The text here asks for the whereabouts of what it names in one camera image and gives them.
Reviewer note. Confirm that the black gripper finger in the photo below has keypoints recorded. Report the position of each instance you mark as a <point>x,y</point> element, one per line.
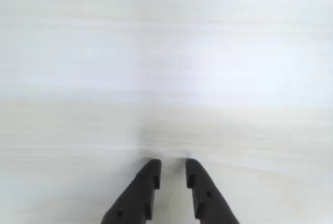
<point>205,198</point>
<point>135,195</point>

